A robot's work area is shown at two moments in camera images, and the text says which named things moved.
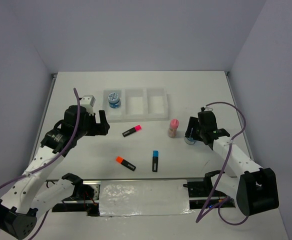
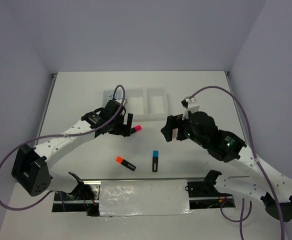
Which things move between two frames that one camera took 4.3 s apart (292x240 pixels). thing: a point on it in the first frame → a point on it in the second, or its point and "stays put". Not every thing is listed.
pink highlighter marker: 134,129 stays put
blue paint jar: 189,140 → 175,132
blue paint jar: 113,100 stays put
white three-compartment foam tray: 137,104 stays put
